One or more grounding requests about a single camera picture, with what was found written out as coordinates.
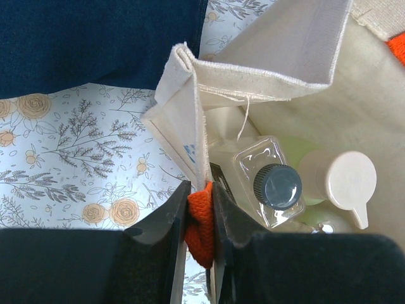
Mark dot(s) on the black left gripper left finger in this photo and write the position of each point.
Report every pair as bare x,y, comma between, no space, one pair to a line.
141,264

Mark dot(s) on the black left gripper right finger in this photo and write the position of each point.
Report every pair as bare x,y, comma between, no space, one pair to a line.
255,265

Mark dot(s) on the square glass perfume bottle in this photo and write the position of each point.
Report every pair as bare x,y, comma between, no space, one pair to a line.
255,173

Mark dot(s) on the green lotion pump bottle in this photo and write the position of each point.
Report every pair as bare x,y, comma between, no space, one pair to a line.
336,186

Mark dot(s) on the beige canvas tote bag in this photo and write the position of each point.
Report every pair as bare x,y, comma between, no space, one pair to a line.
329,72

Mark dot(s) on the floral patterned table mat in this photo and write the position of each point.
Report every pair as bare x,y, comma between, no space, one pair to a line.
81,158

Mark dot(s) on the dark blue cloth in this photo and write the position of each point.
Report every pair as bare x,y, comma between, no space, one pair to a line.
50,46

